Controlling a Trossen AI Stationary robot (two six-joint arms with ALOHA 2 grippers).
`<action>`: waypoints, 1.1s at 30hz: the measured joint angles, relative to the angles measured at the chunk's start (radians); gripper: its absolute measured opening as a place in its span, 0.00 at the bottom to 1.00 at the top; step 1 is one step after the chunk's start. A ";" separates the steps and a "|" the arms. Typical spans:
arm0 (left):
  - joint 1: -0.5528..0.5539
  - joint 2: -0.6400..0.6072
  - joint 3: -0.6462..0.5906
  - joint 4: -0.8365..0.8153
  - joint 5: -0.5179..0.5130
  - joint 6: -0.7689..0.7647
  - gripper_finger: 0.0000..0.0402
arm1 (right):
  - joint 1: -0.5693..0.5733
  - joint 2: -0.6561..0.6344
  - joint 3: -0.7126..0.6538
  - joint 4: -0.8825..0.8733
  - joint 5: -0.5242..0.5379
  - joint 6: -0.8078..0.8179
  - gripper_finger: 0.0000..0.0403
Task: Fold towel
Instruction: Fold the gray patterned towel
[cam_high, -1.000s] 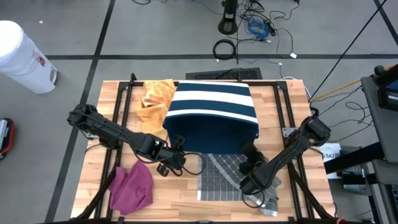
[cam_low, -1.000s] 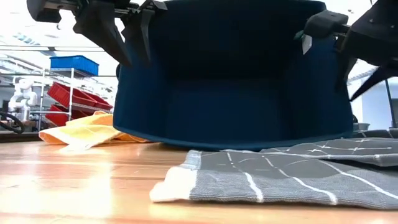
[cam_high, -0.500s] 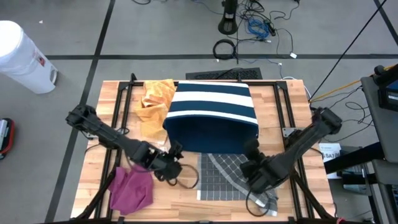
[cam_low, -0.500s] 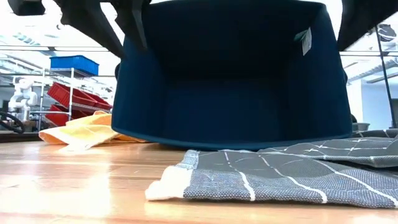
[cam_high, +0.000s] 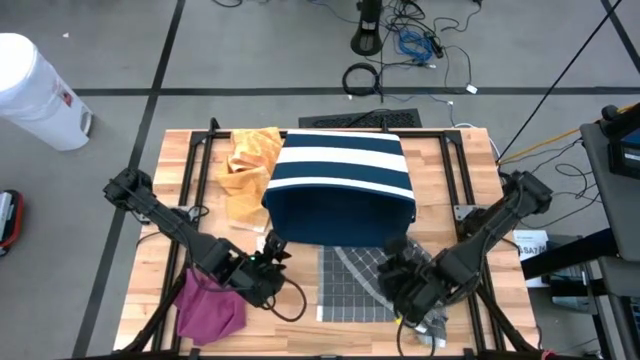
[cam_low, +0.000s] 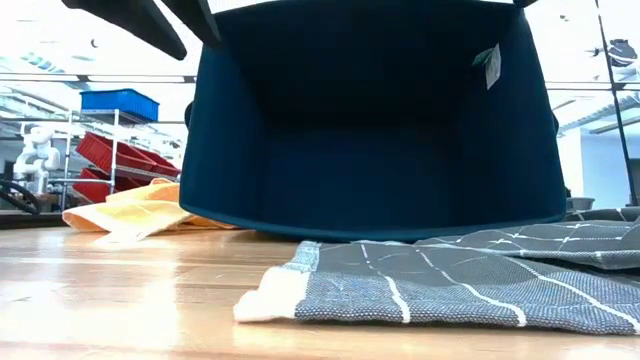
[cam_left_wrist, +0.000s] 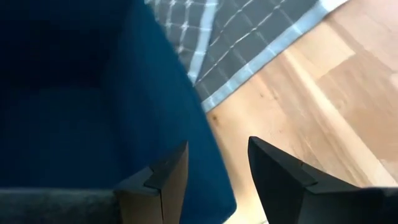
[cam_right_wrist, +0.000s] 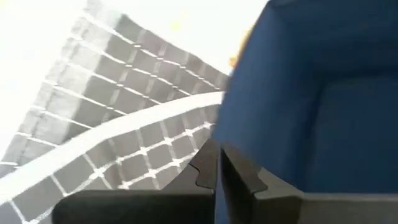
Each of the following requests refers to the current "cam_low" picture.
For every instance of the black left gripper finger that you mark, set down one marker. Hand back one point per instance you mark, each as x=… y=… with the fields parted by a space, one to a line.
x=197 y=20
x=145 y=27

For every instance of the orange checked kitchen towel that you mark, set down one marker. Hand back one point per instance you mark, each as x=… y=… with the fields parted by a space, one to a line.
x=130 y=212

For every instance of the navy white striped fabric basket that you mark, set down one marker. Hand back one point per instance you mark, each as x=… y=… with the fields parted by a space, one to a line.
x=370 y=150

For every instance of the grey checked kitchen towel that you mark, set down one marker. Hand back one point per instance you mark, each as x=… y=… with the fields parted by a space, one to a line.
x=450 y=290

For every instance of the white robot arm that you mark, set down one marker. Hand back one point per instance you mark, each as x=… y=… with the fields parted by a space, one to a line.
x=36 y=157

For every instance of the blue plastic bin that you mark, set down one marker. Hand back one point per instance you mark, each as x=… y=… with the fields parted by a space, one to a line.
x=120 y=104

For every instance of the red plastic bin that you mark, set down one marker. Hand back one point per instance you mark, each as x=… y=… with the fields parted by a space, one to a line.
x=125 y=155
x=95 y=187

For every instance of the thin black pole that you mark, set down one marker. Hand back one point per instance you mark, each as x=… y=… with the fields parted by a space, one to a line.
x=617 y=110

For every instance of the grey bucket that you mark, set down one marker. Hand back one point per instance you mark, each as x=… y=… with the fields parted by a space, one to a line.
x=582 y=204

